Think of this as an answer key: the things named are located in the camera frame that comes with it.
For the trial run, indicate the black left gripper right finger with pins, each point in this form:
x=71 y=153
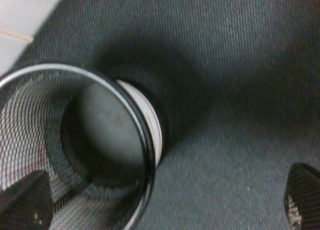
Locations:
x=302 y=197

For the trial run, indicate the black mesh pen cup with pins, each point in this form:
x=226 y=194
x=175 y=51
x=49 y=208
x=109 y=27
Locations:
x=99 y=139

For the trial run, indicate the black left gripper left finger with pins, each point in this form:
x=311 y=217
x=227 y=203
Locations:
x=28 y=203

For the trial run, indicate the dark green table cloth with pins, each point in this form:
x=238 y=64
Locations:
x=239 y=83

